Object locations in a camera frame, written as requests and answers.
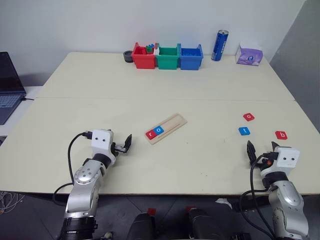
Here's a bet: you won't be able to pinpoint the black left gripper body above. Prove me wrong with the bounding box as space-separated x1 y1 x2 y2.
110 141 128 158

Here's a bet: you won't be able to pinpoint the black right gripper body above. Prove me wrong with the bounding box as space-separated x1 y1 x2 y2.
255 149 276 168

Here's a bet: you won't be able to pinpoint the red tile o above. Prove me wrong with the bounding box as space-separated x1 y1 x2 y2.
242 112 257 123

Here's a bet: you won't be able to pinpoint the blue tile t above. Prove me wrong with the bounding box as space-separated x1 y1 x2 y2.
237 126 251 137

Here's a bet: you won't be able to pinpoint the red letter tile r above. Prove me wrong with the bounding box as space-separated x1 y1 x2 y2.
145 129 159 141

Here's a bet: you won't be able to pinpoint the wooden letter tray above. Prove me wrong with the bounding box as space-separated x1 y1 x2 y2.
144 112 188 146

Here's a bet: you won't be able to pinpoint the dark grey round holder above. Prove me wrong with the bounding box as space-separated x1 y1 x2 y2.
122 50 135 64

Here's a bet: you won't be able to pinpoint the red plastic bin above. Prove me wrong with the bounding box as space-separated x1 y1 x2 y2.
131 42 158 70

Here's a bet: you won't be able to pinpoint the dark rounded shape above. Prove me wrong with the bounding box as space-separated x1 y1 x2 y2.
186 207 218 240
126 212 157 240

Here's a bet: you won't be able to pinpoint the green plastic bin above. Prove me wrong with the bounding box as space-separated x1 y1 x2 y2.
155 42 182 71

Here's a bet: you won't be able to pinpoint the purple tissue box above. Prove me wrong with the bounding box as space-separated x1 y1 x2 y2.
235 41 264 67

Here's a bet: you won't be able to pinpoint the blue plastic bin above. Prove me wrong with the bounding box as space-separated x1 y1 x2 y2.
177 43 204 71

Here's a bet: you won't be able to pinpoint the dark laptop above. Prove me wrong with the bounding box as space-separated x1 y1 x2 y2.
0 51 27 126

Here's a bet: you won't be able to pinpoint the blue drink can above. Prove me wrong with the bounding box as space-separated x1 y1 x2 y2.
210 29 231 62

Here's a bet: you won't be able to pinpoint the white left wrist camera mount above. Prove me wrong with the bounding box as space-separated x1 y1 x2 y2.
90 129 117 166

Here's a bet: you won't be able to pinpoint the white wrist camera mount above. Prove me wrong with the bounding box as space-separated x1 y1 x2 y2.
90 129 117 166
259 146 301 177

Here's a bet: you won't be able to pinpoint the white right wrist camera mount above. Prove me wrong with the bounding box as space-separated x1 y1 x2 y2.
259 146 301 177

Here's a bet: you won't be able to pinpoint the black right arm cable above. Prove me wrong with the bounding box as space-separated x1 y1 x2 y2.
239 153 277 240

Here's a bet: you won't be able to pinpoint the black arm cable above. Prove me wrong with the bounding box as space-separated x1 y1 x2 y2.
239 153 277 240
52 131 94 206

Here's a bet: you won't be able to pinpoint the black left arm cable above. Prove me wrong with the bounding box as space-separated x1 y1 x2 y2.
52 131 94 206

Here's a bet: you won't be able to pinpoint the white floor cables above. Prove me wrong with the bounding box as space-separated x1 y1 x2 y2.
0 190 26 215

